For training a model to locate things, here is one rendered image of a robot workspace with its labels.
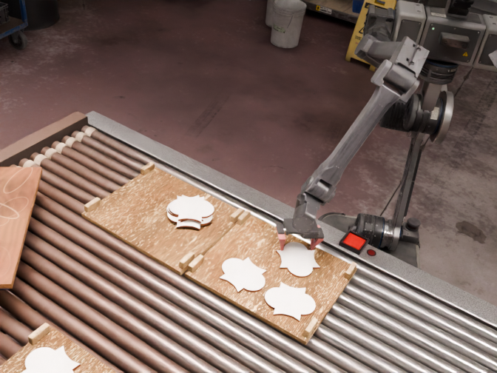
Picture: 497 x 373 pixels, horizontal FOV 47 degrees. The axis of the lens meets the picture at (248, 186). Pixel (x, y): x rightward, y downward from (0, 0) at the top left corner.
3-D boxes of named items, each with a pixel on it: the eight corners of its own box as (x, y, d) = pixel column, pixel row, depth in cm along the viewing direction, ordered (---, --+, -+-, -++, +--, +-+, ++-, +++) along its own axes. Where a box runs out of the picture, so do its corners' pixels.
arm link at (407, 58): (441, 51, 150) (410, 30, 148) (412, 96, 153) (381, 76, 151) (389, 49, 194) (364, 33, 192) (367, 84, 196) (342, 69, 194)
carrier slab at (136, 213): (152, 169, 211) (153, 165, 210) (245, 217, 196) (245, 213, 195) (81, 217, 187) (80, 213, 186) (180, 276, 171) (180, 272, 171)
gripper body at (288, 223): (318, 236, 176) (322, 217, 172) (285, 236, 174) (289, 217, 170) (313, 223, 181) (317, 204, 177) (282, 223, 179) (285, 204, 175)
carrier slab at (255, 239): (247, 216, 196) (247, 212, 195) (356, 271, 181) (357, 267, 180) (184, 277, 171) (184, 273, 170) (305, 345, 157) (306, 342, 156)
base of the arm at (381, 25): (385, 49, 202) (394, 16, 194) (385, 59, 195) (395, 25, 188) (361, 45, 202) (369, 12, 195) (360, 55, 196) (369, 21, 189)
